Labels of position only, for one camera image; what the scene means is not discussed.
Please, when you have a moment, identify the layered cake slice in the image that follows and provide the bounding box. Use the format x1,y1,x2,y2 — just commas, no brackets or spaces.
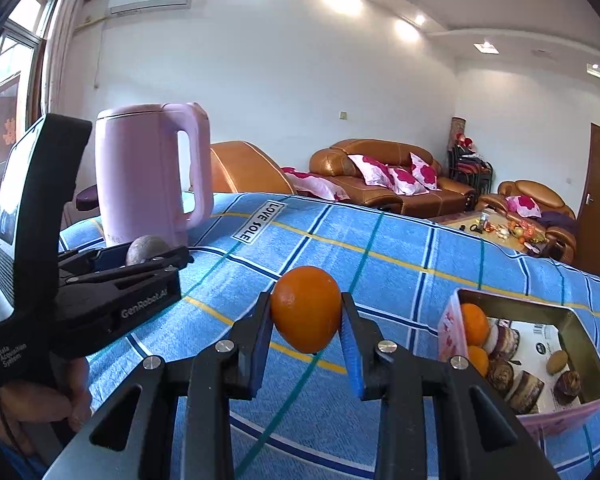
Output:
482,325,522,361
505,370,546,416
486,357,516,393

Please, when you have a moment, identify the window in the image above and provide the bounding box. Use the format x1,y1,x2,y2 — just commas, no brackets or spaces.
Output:
0,0,49,188

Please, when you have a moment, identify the pink electric kettle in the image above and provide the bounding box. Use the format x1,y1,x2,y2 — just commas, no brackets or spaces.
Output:
95,102,215,249

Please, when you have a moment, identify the pink floral pillow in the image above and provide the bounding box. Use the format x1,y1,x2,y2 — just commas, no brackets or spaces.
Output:
506,195,543,218
347,154,396,190
387,166,430,196
410,152,442,191

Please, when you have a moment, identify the wooden coffee table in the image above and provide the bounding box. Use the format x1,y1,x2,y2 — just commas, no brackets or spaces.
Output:
429,207,561,257

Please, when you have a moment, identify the brown leather sofa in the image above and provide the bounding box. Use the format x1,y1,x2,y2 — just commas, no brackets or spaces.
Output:
309,138,479,219

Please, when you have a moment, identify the pink cardboard box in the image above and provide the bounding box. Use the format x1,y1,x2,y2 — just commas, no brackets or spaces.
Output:
437,288,600,448

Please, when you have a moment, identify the orange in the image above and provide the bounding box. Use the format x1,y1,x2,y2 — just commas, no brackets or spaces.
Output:
460,303,491,348
467,345,491,378
271,266,343,353

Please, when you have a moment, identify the brown leather armchair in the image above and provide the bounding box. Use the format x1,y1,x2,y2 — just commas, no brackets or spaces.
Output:
479,180,579,264

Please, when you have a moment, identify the pink floral blanket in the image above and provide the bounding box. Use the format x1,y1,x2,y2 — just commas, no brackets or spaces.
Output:
281,166,347,202

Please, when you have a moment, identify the brown leather recliner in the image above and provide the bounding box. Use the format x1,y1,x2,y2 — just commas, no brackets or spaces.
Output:
209,141,299,196

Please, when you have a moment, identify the beige curtain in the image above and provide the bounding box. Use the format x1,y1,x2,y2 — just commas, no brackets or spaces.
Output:
39,0,89,128

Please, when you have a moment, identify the purple cloth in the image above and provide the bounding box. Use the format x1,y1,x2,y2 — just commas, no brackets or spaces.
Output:
536,211,579,234

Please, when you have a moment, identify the stack of dark chairs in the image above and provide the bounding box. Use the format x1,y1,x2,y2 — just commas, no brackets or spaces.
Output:
446,144,494,197

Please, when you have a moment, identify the purple passion fruit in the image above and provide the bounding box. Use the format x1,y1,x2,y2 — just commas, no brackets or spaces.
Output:
125,234,172,266

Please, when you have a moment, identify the purple padded stool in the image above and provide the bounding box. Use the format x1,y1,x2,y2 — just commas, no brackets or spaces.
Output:
75,184,101,212

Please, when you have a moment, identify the blue plaid blanket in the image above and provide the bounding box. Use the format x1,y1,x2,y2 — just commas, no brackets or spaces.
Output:
59,192,600,480

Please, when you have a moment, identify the person's left hand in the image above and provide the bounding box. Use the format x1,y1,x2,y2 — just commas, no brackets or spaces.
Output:
0,357,94,455

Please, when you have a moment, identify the chocolate muffin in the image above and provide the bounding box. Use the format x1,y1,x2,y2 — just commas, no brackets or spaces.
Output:
554,370,582,406

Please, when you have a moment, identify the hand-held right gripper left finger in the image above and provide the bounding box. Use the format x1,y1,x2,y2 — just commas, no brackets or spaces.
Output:
45,291,275,480

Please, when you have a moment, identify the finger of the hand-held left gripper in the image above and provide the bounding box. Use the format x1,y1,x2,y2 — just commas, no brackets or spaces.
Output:
55,265,183,359
57,245,194,282

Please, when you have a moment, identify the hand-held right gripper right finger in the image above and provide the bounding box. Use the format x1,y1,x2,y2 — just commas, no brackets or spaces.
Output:
339,292,561,480

